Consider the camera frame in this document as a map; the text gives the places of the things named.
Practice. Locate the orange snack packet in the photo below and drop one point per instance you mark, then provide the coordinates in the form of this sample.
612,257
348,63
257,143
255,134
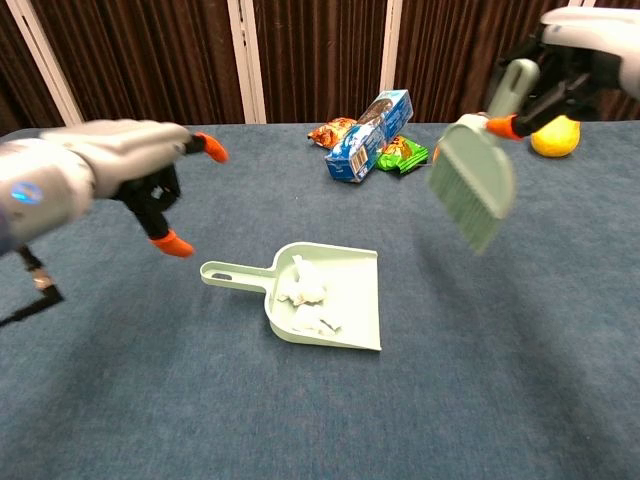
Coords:
327,132

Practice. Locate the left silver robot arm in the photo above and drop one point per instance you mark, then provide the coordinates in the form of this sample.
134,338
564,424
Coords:
40,195

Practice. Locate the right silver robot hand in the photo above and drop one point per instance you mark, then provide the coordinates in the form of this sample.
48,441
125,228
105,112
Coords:
585,30

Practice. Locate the dark brown curtain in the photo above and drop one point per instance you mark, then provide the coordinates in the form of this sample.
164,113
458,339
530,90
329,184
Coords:
150,60

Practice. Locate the green snack packet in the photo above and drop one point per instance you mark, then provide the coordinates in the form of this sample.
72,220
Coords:
407,155

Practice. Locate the orange drink bottle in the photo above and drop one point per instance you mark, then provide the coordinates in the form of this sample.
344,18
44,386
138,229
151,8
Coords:
436,154

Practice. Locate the mint green plastic dustpan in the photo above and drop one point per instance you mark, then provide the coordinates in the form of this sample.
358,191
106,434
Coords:
355,300

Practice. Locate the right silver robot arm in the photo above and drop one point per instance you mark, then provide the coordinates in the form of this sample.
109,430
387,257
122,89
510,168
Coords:
631,72

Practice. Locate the blue cookie box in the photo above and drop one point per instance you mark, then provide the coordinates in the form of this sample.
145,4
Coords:
360,145

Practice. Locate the white frame post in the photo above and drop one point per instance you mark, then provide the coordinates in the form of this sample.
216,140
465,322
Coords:
575,3
247,75
45,60
391,45

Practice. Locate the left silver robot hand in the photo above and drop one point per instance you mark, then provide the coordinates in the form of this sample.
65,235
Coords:
130,145

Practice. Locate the yellow pear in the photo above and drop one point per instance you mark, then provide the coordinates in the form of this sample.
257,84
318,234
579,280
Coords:
555,142

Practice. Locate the white paper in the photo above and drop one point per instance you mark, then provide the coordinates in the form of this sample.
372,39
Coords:
307,292

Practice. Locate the mint green hand broom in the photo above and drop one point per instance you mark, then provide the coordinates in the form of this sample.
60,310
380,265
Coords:
475,175

